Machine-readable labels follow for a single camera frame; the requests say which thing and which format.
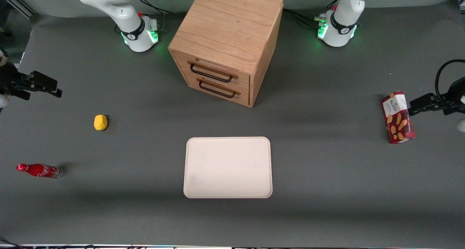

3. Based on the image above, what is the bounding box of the yellow toy lemon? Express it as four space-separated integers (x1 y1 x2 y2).
94 114 108 131

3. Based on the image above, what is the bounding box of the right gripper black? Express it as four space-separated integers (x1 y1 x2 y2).
0 63 62 101

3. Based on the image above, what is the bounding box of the wooden drawer cabinet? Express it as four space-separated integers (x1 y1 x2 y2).
168 0 284 108

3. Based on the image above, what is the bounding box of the red biscuit box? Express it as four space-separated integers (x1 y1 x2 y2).
381 91 416 144

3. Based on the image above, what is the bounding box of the cream plastic tray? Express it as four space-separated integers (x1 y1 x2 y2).
183 136 273 199

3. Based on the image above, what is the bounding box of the black right arm base cable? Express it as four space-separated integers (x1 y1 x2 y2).
137 0 175 33

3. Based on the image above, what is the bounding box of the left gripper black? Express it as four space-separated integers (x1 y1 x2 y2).
408 77 465 116

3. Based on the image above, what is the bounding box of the black metal drawer handle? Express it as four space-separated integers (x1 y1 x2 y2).
188 60 239 83
197 78 241 98

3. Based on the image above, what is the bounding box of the aluminium frame rail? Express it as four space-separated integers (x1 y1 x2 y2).
7 0 37 17

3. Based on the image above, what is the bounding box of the red coke bottle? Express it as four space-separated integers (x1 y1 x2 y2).
16 163 63 179

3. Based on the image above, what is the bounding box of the wooden drawer front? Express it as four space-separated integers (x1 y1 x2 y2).
173 51 251 93
183 73 251 107

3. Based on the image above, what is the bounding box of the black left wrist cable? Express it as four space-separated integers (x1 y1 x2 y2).
435 59 465 106

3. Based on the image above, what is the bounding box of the black cable at table edge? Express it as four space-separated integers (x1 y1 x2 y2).
0 236 28 249

